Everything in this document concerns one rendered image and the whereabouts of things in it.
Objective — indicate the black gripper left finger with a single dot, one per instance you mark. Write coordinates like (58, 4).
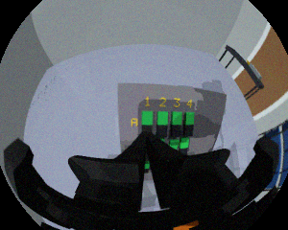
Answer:
(125, 170)

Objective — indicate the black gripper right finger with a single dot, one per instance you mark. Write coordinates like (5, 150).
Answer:
(169, 166)

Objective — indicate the grey switch panel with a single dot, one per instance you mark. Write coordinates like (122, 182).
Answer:
(185, 118)

